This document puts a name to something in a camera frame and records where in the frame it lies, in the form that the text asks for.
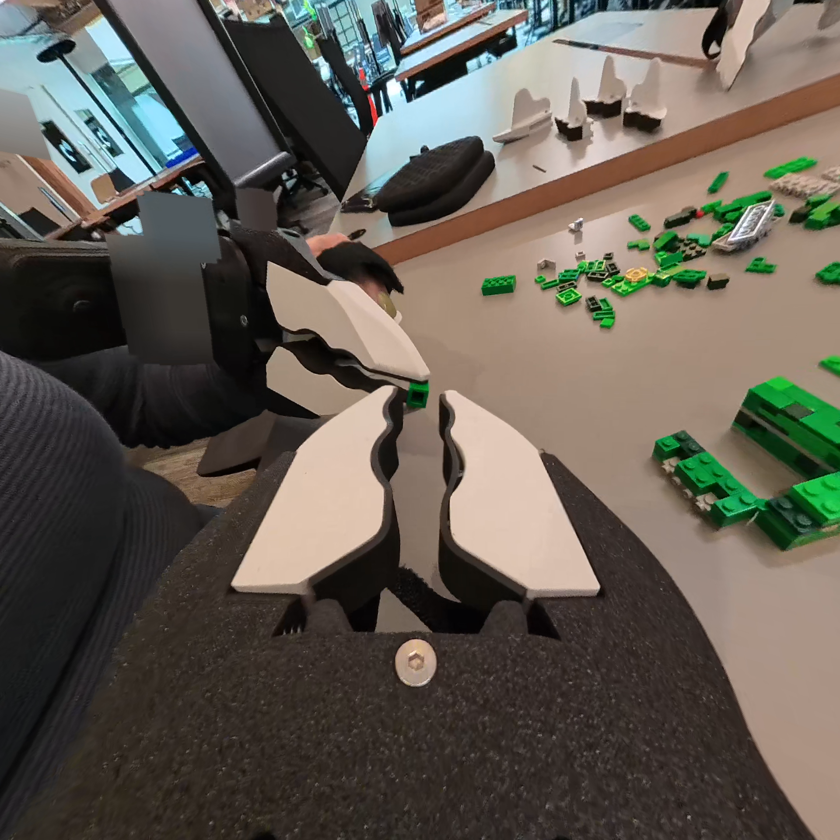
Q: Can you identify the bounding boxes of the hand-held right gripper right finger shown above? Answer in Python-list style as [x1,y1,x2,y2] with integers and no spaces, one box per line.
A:
[438,389,602,601]

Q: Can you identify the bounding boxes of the person's left forearm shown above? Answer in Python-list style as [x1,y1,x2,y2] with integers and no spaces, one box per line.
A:
[26,344,280,450]

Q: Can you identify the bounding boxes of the white wedge part black base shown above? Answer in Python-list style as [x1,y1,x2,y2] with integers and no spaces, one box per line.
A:
[554,77,595,143]
[584,55,628,119]
[623,57,669,130]

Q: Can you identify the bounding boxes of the person's left hand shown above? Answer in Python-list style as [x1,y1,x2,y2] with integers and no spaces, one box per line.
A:
[307,233,406,322]

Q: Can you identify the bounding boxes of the loose white wedge part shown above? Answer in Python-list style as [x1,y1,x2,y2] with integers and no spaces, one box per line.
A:
[492,88,554,144]

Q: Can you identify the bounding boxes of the wooden background table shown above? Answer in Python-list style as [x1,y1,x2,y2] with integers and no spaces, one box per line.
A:
[394,7,530,101]

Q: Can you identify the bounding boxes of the white panel with black strap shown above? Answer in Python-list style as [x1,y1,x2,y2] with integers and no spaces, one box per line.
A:
[701,0,790,91]

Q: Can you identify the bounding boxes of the adjacent wood-edged table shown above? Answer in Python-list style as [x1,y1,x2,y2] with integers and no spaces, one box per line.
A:
[340,5,840,265]

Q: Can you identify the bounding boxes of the person's leg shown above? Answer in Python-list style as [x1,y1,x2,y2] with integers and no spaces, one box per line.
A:
[0,351,221,821]

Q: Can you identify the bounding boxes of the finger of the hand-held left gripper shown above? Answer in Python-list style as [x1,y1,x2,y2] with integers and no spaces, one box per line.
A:
[266,343,395,419]
[264,260,432,383]

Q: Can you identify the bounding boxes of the light grey window brick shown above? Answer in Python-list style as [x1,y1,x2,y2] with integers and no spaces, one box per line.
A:
[712,201,780,253]

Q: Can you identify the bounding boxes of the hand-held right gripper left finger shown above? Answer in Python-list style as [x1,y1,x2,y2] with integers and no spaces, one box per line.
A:
[230,385,404,599]

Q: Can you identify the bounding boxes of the green toy brick model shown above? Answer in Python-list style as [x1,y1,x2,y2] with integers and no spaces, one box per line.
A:
[651,376,840,552]

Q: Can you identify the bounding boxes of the pale grey flat plate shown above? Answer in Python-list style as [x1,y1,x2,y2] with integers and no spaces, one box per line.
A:
[768,172,823,199]

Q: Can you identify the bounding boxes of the black floor lamp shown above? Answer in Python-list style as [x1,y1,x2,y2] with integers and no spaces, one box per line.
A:
[36,38,161,178]

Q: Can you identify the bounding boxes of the grey desk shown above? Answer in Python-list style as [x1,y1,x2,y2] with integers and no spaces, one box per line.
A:
[374,108,840,840]

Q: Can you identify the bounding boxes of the dark upright panel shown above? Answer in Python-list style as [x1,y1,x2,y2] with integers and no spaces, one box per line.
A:
[98,0,298,214]
[220,13,368,199]

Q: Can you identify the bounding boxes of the scattered loose green bricks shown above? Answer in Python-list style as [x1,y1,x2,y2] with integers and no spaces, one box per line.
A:
[481,156,840,376]

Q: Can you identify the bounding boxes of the long wooden strip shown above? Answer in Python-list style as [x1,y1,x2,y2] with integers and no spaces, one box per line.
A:
[553,37,718,70]

